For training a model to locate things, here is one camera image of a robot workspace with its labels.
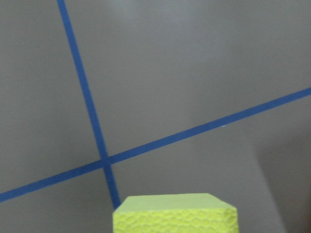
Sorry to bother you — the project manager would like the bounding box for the yellow foam block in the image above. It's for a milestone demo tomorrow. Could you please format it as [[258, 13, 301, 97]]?
[[113, 193, 239, 233]]

